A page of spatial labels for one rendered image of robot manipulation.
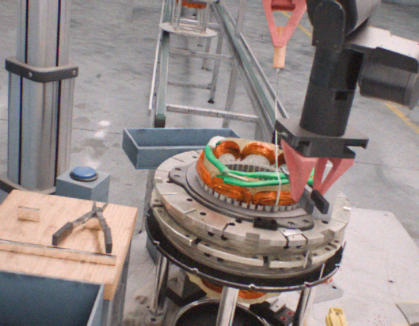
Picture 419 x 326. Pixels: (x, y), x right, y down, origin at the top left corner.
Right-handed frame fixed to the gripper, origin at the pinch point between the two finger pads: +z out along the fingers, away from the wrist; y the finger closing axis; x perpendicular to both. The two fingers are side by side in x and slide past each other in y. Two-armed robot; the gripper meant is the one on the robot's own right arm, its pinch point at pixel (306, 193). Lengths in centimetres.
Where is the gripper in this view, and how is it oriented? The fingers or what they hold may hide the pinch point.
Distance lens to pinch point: 74.6
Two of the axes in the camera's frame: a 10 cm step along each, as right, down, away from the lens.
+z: -1.5, 9.1, 3.8
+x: -2.8, -4.0, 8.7
